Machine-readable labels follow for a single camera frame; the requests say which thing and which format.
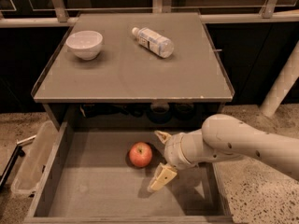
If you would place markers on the grey cabinet counter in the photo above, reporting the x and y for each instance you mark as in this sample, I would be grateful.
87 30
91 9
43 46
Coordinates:
125 72

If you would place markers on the open grey top drawer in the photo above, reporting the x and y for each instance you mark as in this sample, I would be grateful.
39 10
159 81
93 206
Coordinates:
89 179

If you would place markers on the metal railing frame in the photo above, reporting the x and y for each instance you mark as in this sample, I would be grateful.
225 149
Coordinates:
35 13

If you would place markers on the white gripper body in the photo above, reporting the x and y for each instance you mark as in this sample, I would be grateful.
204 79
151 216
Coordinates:
172 150

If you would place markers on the black metal bar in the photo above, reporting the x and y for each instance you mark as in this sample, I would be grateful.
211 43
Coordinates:
17 152

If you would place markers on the white ceramic bowl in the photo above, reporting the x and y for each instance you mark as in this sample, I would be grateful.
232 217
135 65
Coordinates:
85 45

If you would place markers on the black tape roll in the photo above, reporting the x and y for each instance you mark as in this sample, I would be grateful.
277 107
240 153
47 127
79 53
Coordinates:
183 111

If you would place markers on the clear plastic bin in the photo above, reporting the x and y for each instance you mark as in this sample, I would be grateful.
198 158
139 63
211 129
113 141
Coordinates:
35 160

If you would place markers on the blue tape roll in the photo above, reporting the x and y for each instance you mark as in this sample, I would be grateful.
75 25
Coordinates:
159 113

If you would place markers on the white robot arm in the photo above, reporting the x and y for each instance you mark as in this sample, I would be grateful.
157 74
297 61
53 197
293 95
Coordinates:
222 138

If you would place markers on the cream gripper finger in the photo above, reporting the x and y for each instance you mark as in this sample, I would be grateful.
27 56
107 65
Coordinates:
163 174
164 137

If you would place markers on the red apple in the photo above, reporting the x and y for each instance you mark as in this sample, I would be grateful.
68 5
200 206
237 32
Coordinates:
140 154

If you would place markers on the clear plastic water bottle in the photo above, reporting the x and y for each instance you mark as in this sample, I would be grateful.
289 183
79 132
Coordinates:
156 43

